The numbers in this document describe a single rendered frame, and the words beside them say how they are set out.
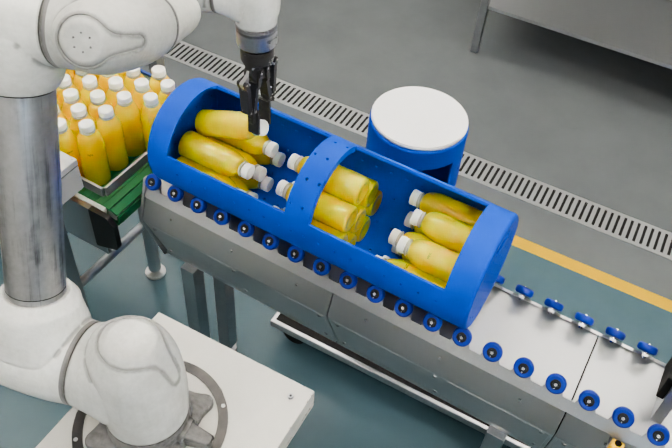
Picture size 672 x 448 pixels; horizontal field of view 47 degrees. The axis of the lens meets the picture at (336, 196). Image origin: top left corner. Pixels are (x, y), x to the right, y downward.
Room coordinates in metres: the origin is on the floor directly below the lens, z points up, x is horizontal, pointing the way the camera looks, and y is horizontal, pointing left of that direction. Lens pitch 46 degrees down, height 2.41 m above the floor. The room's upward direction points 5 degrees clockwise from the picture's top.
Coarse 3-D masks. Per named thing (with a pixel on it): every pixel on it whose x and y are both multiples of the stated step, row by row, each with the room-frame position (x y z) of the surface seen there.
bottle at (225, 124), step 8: (200, 112) 1.46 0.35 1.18; (208, 112) 1.45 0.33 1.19; (216, 112) 1.44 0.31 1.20; (224, 112) 1.44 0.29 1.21; (232, 112) 1.43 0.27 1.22; (240, 112) 1.42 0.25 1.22; (200, 120) 1.44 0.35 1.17; (208, 120) 1.43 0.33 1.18; (216, 120) 1.42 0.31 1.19; (224, 120) 1.41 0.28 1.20; (232, 120) 1.40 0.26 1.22; (240, 120) 1.39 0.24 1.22; (200, 128) 1.43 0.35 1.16; (208, 128) 1.42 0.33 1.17; (216, 128) 1.41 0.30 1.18; (224, 128) 1.40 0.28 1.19; (232, 128) 1.38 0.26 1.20; (240, 128) 1.38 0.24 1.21; (208, 136) 1.43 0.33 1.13; (216, 136) 1.41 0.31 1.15; (224, 136) 1.40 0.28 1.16; (232, 136) 1.38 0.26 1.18; (240, 136) 1.38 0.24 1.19; (248, 136) 1.37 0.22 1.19
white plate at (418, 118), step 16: (384, 96) 1.77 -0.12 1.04; (400, 96) 1.78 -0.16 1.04; (416, 96) 1.78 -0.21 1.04; (432, 96) 1.79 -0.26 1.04; (448, 96) 1.79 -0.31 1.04; (384, 112) 1.70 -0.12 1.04; (400, 112) 1.70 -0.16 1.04; (416, 112) 1.71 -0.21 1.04; (432, 112) 1.71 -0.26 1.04; (448, 112) 1.72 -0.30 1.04; (464, 112) 1.73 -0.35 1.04; (384, 128) 1.63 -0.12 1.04; (400, 128) 1.63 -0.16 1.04; (416, 128) 1.64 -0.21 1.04; (432, 128) 1.64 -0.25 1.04; (448, 128) 1.65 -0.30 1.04; (464, 128) 1.66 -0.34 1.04; (400, 144) 1.57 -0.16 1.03; (416, 144) 1.57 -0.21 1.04; (432, 144) 1.58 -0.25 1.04; (448, 144) 1.58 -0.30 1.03
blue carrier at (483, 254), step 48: (192, 96) 1.46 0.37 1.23; (288, 144) 1.50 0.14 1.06; (336, 144) 1.33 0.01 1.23; (192, 192) 1.32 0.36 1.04; (240, 192) 1.24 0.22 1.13; (384, 192) 1.36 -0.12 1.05; (288, 240) 1.19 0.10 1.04; (336, 240) 1.12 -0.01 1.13; (384, 240) 1.27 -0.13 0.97; (480, 240) 1.07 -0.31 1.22; (384, 288) 1.07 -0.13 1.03; (432, 288) 1.01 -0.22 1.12; (480, 288) 1.01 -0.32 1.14
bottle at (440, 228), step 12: (420, 216) 1.21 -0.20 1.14; (432, 216) 1.20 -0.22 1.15; (444, 216) 1.20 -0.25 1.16; (432, 228) 1.17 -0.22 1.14; (444, 228) 1.16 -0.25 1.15; (456, 228) 1.16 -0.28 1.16; (468, 228) 1.16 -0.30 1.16; (432, 240) 1.16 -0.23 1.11; (444, 240) 1.15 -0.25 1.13; (456, 240) 1.14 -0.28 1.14
